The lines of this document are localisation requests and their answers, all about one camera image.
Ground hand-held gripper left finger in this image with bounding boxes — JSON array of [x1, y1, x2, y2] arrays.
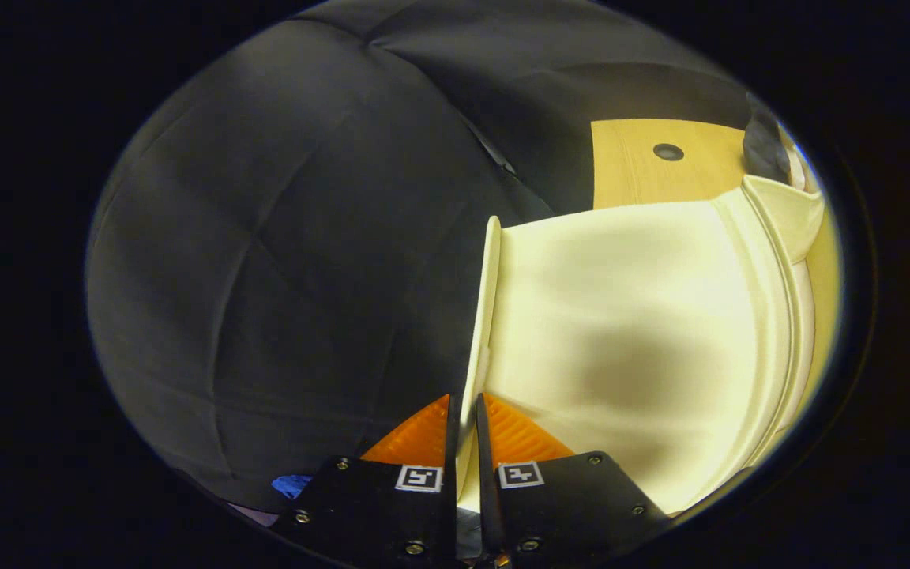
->
[[277, 394, 460, 567]]

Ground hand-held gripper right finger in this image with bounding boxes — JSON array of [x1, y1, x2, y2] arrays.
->
[[476, 393, 673, 567]]

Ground cream fabric storage box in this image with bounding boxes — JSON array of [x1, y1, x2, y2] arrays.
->
[[455, 174, 827, 516]]

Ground blue cloth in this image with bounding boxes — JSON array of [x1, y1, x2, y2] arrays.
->
[[272, 474, 314, 500]]

